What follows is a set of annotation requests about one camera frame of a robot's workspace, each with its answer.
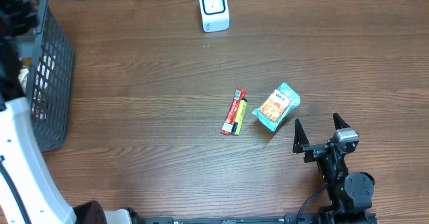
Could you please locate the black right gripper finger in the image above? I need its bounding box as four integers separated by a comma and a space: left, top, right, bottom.
333, 113, 350, 129
292, 119, 309, 154

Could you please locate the teal Kleenex tissue pack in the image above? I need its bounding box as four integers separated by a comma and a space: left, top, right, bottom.
252, 82, 300, 131

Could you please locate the red snack stick packet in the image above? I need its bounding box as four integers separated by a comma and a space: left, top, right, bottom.
221, 87, 247, 135

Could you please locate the brown snack pouch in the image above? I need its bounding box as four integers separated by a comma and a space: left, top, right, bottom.
18, 58, 34, 93

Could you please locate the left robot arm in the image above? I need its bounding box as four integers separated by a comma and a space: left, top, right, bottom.
1, 0, 133, 224

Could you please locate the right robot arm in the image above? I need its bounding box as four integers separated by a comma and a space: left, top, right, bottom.
285, 113, 377, 224

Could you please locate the white barcode scanner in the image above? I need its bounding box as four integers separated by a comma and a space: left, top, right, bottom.
198, 0, 230, 33

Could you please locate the grey plastic mesh basket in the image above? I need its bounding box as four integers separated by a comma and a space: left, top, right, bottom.
17, 0, 75, 152

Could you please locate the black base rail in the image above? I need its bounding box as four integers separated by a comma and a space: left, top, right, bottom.
137, 213, 378, 224

